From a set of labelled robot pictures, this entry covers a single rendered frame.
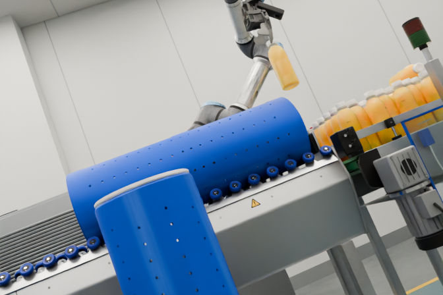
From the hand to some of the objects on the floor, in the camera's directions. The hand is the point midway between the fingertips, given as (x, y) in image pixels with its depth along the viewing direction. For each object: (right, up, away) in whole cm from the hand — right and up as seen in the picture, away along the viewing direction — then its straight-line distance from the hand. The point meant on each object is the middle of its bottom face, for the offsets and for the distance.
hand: (271, 43), depth 187 cm
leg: (+49, -133, -26) cm, 144 cm away
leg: (+47, -136, -12) cm, 145 cm away
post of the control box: (+69, -133, +14) cm, 150 cm away
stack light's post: (+94, -111, -45) cm, 152 cm away
